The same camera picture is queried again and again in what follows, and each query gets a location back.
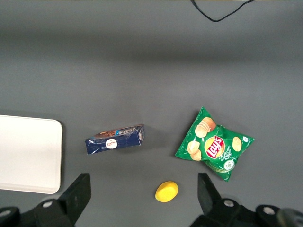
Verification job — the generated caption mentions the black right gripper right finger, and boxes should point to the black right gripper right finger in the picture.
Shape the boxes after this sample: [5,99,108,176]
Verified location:
[191,173,259,227]

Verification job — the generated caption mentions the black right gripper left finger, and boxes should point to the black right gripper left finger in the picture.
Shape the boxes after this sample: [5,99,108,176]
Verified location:
[33,173,92,227]

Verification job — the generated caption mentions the beige rectangular tray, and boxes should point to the beige rectangular tray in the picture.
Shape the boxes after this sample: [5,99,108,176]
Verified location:
[0,114,63,195]

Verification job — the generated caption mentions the blue cookie box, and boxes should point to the blue cookie box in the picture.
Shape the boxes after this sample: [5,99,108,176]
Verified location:
[84,123,146,156]

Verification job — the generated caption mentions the yellow lemon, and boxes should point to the yellow lemon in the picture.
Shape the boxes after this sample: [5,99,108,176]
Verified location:
[154,180,179,203]

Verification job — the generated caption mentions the green Lay's chips bag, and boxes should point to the green Lay's chips bag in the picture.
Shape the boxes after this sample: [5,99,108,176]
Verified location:
[174,105,256,183]

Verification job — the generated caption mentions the thin black cable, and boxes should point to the thin black cable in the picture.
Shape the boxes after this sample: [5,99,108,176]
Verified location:
[190,0,254,23]

